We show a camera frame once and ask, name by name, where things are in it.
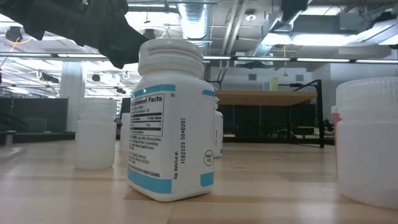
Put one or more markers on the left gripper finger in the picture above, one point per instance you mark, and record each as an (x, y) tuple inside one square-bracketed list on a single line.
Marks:
[(124, 43)]

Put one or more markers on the small translucent white bottle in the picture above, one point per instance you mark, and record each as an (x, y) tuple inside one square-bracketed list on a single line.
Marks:
[(94, 140), (370, 149), (125, 133)]

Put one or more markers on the white bottle blue label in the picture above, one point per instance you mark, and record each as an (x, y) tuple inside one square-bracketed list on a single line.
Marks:
[(174, 130), (218, 133)]

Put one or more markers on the small yellow-green bottle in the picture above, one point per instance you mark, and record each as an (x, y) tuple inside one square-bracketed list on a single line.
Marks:
[(274, 84)]

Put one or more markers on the small pink-red bottle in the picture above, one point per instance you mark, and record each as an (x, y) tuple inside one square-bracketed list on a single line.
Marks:
[(335, 118)]

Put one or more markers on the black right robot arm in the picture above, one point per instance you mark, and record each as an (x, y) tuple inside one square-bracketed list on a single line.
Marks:
[(293, 9)]

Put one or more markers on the black computer monitor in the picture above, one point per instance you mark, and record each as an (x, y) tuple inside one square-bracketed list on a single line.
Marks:
[(125, 104)]

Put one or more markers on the white building column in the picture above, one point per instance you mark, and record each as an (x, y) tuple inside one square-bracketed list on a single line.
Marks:
[(72, 84)]

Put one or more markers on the dark office partition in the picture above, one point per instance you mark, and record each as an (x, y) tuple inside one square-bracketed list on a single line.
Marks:
[(37, 112)]

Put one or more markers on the round ceiling fixture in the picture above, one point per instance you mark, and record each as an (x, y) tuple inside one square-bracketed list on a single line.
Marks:
[(250, 17)]

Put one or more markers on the black beam with light strips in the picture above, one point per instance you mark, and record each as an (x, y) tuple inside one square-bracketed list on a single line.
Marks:
[(264, 58)]

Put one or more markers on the yellow hanging tag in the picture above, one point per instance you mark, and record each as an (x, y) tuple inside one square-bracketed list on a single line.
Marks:
[(285, 73)]

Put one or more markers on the bright ceiling light panel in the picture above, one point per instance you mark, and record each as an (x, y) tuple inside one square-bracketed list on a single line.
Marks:
[(311, 40)]

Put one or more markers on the black overhead camera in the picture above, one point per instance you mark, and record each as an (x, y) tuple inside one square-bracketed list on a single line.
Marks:
[(149, 33)]

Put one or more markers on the black ceiling camera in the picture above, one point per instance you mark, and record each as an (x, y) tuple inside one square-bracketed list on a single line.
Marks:
[(14, 33)]

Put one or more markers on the silver ventilation duct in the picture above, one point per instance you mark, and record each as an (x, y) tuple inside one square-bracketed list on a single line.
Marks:
[(194, 21), (264, 46)]

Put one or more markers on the black aluminium table frame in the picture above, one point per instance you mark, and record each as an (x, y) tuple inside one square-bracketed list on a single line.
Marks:
[(31, 137)]

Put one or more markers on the small grey post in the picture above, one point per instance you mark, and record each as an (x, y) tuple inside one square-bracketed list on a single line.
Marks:
[(10, 137)]

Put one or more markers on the grey wall vent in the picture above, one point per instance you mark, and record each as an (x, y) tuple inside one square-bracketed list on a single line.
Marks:
[(299, 77), (252, 76)]

